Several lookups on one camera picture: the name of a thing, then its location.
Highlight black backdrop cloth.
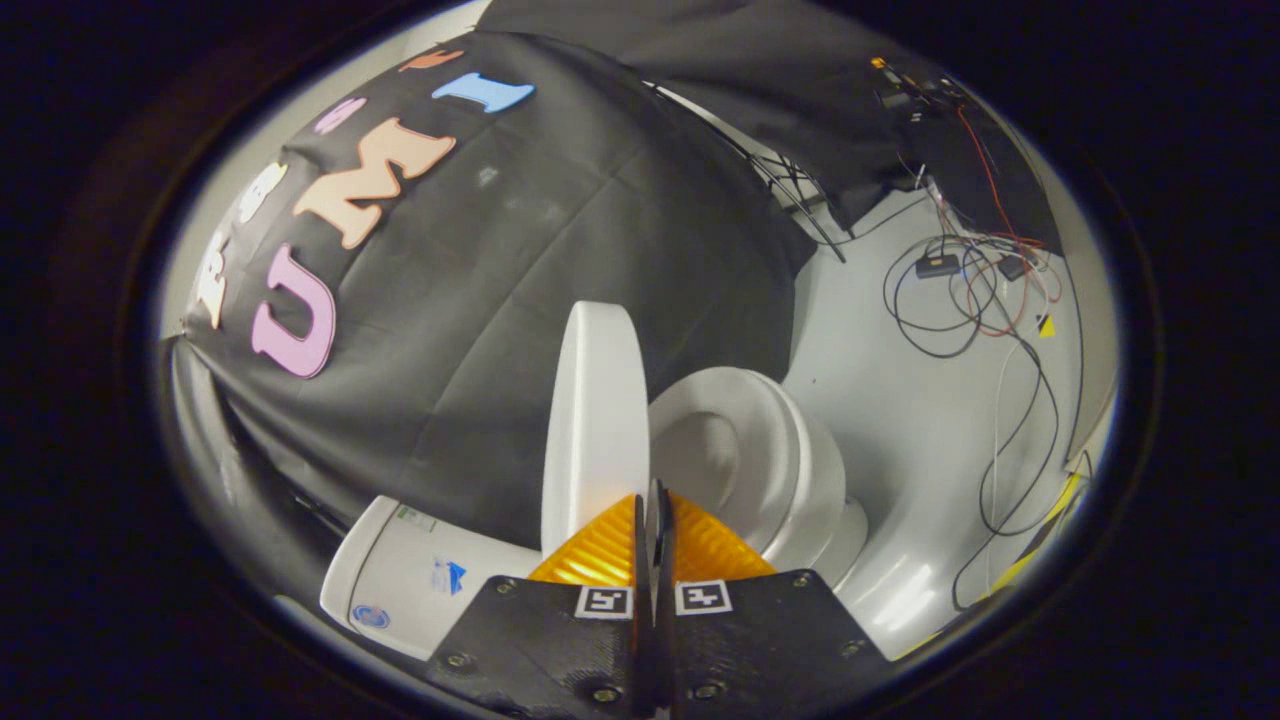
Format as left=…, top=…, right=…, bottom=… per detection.
left=160, top=0, right=1061, bottom=601

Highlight white toilet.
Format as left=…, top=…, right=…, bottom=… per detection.
left=320, top=367, right=869, bottom=661

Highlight black tripod stand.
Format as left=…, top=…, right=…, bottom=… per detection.
left=650, top=85, right=846, bottom=263

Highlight white toilet lid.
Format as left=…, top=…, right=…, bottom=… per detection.
left=541, top=301, right=651, bottom=556

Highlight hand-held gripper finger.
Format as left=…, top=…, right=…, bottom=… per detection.
left=655, top=480, right=891, bottom=716
left=425, top=493, right=656, bottom=716

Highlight red cable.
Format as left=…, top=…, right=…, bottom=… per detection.
left=955, top=105, right=1061, bottom=338

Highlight black floor cable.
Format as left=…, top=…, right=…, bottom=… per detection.
left=950, top=340, right=1063, bottom=611

